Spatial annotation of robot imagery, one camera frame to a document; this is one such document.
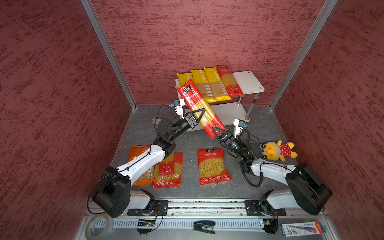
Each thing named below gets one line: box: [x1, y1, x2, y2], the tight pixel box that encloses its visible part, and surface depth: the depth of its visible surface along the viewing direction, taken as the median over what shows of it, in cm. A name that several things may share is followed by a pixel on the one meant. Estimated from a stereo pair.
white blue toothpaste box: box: [280, 221, 327, 238], surface depth 70 cm
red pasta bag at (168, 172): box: [152, 152, 184, 189], surface depth 82 cm
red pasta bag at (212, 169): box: [197, 148, 232, 186], surface depth 87 cm
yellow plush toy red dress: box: [260, 140, 298, 162], surface depth 91 cm
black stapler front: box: [193, 220, 216, 235], surface depth 69 cm
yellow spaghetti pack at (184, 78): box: [176, 73, 194, 88], surface depth 89 cm
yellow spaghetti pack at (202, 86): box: [191, 69, 217, 103], surface depth 83 cm
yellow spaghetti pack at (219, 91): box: [204, 66, 231, 102], surface depth 83 cm
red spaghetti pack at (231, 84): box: [216, 65, 245, 98], surface depth 85 cm
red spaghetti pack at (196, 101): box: [177, 79, 228, 140], surface depth 67 cm
